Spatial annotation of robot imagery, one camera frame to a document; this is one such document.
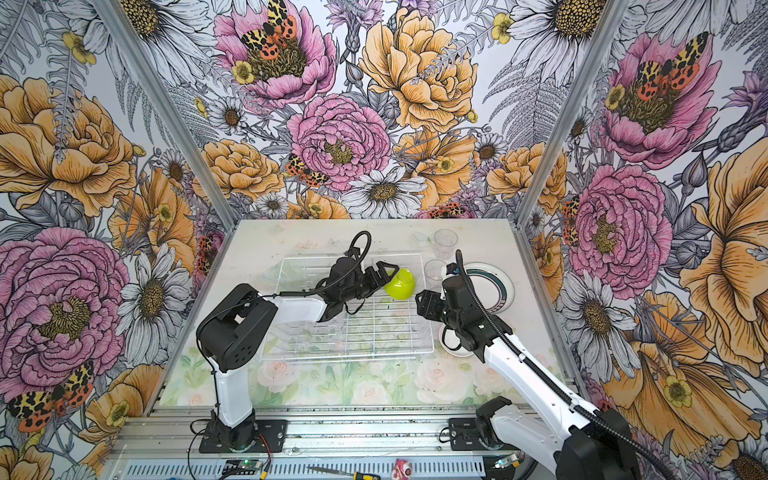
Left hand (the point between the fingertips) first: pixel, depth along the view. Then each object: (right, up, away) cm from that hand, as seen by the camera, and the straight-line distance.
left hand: (393, 280), depth 93 cm
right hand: (+9, -6, -11) cm, 16 cm away
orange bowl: (+14, -11, -23) cm, 29 cm away
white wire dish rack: (-4, -14, +1) cm, 15 cm away
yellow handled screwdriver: (-9, -42, -24) cm, 49 cm away
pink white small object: (+2, -38, -27) cm, 47 cm away
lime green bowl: (+3, -1, +1) cm, 3 cm away
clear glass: (+19, +12, +17) cm, 28 cm away
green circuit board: (-36, -42, -22) cm, 59 cm away
